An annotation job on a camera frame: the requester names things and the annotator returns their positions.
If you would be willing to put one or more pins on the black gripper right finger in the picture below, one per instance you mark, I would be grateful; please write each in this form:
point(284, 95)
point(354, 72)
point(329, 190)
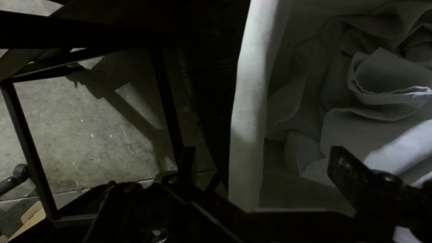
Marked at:
point(365, 184)

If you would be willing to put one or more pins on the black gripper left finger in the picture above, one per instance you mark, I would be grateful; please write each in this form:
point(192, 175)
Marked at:
point(136, 211)

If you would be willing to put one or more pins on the black plastic chair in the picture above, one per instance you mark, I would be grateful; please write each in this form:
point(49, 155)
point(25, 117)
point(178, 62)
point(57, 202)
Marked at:
point(167, 99)

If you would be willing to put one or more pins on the grey crumpled cloth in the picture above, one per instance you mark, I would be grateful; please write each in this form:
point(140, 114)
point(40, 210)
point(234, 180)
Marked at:
point(379, 82)

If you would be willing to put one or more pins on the brown cardboard box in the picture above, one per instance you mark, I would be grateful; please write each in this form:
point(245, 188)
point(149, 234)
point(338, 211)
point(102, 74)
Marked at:
point(29, 218)

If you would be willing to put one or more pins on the black round tube end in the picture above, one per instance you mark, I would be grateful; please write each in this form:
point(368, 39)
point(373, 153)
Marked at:
point(14, 178)

